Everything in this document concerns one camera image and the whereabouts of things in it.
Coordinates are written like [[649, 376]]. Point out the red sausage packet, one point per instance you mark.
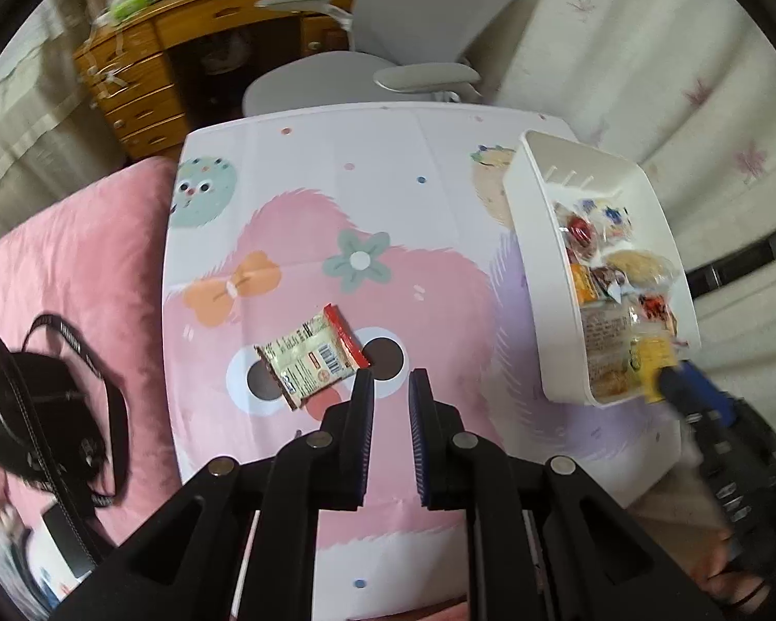
[[653, 310]]

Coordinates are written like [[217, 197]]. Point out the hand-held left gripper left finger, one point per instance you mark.
[[361, 446]]

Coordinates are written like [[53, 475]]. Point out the printed cartoon tablecloth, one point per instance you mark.
[[427, 220]]

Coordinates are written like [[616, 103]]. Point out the person's right hand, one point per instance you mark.
[[724, 585]]

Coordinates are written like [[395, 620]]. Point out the wooden desk with drawers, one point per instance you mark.
[[149, 103]]

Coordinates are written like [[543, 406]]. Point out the round pastry clear packet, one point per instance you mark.
[[640, 268]]

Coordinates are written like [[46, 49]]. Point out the white lace cover cloth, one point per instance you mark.
[[26, 142]]

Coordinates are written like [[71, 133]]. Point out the grey office chair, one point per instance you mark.
[[427, 6]]

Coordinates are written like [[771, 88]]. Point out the red and white snack packet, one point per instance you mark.
[[310, 359]]

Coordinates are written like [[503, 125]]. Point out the orange snack packet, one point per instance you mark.
[[579, 281]]

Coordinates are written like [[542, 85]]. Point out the trash bin with bag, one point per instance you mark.
[[226, 52]]

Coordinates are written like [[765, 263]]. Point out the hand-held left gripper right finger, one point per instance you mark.
[[420, 446]]

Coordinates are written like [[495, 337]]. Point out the white floral curtain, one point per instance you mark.
[[653, 64]]

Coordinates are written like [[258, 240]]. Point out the red candy packet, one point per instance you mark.
[[582, 233]]

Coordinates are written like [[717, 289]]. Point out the pink blanket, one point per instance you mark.
[[103, 259]]

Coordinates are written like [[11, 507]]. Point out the brown bread packet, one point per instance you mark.
[[608, 349]]

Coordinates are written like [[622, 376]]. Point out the yellow-green snack packet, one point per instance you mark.
[[653, 362]]

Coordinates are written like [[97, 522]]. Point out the white plastic storage box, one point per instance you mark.
[[543, 259]]

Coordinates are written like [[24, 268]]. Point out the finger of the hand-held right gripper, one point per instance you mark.
[[672, 388], [705, 391]]

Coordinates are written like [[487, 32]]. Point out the green tissue pack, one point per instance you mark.
[[129, 6]]

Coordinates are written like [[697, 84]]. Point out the dark chocolate snack clear wrapper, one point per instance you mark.
[[611, 281]]

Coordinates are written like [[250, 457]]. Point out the black shoulder bag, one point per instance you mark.
[[26, 414]]

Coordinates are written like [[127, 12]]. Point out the colourful printed blanket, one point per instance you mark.
[[6, 530]]

